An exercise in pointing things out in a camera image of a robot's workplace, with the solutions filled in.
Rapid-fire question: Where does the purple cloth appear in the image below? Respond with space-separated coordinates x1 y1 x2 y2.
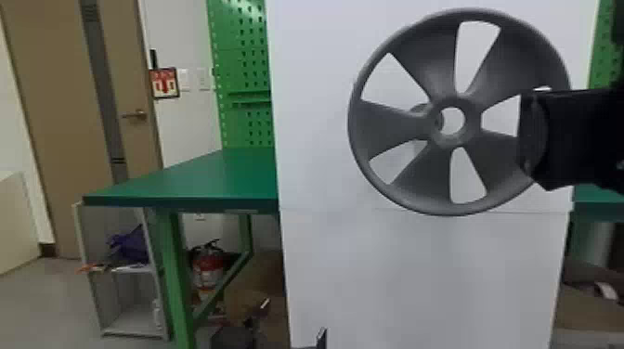
106 225 150 267

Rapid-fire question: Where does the red fire extinguisher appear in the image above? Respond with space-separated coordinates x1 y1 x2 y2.
188 239 228 302

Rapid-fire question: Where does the grey wheel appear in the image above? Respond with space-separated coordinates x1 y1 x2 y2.
346 6 571 217

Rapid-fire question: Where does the white shelf unit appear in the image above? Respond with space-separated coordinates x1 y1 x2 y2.
71 201 170 341

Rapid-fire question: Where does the red wall sign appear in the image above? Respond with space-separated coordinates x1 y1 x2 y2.
148 66 181 100

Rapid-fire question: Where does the cardboard box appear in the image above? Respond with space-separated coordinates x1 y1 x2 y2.
554 283 624 333

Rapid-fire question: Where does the brown door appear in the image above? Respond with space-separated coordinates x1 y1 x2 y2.
79 0 163 185

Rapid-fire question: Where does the white panel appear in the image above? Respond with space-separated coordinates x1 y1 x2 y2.
265 0 600 349

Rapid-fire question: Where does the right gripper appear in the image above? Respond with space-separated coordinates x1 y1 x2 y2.
515 85 624 195

